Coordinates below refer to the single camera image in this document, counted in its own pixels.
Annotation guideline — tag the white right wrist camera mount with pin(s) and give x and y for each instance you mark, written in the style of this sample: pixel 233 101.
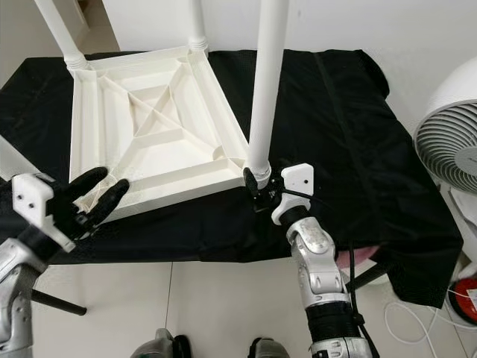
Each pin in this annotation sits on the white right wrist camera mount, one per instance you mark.
pixel 298 175

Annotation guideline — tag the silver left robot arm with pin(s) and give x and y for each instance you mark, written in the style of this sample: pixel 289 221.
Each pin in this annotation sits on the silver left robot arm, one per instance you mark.
pixel 19 276

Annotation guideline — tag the white round fan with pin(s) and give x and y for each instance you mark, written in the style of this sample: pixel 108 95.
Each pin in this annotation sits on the white round fan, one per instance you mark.
pixel 447 142

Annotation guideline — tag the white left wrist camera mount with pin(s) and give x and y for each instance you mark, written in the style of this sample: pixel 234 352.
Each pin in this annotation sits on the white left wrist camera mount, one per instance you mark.
pixel 33 201

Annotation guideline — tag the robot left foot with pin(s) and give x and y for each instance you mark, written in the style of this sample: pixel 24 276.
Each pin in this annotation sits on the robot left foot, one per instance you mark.
pixel 160 344

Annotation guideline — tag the pink cushion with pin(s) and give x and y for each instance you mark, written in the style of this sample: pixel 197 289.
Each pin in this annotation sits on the pink cushion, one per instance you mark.
pixel 358 255

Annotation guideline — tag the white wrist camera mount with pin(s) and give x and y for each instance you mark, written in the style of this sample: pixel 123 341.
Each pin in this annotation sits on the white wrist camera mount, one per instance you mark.
pixel 33 201
pixel 298 175

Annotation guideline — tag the black tablecloth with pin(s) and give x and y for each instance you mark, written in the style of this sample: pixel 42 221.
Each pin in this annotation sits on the black tablecloth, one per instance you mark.
pixel 358 149

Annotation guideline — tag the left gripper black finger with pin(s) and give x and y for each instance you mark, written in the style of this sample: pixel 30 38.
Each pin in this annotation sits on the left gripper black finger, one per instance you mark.
pixel 109 200
pixel 87 183

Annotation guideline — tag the white plastic children table top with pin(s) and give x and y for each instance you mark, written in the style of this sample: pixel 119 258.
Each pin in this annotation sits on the white plastic children table top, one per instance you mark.
pixel 156 127

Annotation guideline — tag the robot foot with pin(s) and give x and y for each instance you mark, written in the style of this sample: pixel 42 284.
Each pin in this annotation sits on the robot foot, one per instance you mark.
pixel 160 344
pixel 268 349

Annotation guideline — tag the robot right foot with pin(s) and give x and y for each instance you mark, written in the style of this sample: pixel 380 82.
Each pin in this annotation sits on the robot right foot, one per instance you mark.
pixel 268 349

